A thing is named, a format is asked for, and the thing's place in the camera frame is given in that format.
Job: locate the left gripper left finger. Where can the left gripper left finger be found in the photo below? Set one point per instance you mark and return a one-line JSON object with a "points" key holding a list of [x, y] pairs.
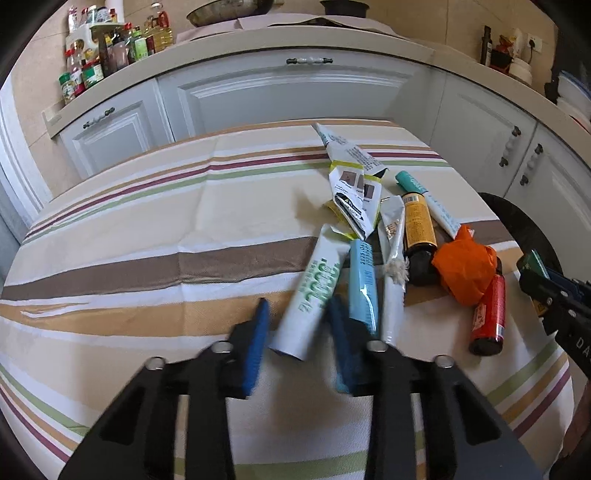
{"points": [[134, 438]]}

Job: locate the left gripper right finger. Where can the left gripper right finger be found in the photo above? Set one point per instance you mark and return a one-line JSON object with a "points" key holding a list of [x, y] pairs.
{"points": [[427, 416]]}

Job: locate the red spray can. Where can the red spray can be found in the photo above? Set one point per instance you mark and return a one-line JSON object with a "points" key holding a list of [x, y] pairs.
{"points": [[488, 329]]}

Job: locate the white green lettered tube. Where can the white green lettered tube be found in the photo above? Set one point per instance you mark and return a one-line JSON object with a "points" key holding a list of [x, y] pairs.
{"points": [[303, 316]]}

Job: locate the black lined trash bin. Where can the black lined trash bin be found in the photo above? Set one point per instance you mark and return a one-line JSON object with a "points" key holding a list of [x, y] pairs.
{"points": [[523, 230]]}

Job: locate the white kitchen cabinets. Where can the white kitchen cabinets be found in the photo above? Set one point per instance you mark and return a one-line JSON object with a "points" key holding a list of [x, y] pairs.
{"points": [[493, 142]]}

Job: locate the green bottle black cap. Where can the green bottle black cap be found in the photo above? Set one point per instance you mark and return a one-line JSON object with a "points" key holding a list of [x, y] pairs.
{"points": [[532, 263]]}

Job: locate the small orange plastic bag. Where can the small orange plastic bag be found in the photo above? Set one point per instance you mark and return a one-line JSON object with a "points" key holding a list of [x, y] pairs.
{"points": [[466, 267]]}

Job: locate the teal capped white tube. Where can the teal capped white tube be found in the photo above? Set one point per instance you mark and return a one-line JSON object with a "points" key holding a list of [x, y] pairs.
{"points": [[438, 211]]}

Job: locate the amber bottle yellow label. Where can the amber bottle yellow label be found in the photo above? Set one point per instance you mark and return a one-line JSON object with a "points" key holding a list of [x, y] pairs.
{"points": [[420, 240]]}

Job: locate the light blue tube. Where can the light blue tube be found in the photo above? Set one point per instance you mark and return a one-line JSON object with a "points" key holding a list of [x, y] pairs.
{"points": [[363, 296]]}

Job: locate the silver white flattened tube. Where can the silver white flattened tube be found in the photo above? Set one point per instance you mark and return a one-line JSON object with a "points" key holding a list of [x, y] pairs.
{"points": [[391, 230]]}

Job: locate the white stacked bowls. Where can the white stacked bowls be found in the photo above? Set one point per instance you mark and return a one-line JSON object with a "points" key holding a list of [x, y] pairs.
{"points": [[574, 99]]}

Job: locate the striped tablecloth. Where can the striped tablecloth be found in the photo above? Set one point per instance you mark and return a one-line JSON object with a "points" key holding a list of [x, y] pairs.
{"points": [[162, 254]]}

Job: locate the crumpled white yellow carton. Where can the crumpled white yellow carton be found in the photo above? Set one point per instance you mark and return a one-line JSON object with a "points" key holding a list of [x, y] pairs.
{"points": [[357, 196]]}

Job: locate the white ceramic jar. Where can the white ceramic jar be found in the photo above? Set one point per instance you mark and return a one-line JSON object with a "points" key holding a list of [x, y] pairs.
{"points": [[521, 71]]}

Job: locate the dark olive oil bottle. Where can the dark olive oil bottle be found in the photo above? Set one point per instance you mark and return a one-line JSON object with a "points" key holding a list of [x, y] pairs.
{"points": [[486, 46]]}

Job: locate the black cast iron pot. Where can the black cast iron pot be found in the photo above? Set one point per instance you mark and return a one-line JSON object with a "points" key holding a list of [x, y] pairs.
{"points": [[351, 8]]}

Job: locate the condiment bottles rack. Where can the condiment bottles rack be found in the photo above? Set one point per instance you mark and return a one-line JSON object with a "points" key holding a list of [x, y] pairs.
{"points": [[100, 43]]}

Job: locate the steel wok pan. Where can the steel wok pan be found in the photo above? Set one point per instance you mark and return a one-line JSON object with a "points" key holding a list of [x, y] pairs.
{"points": [[226, 10]]}

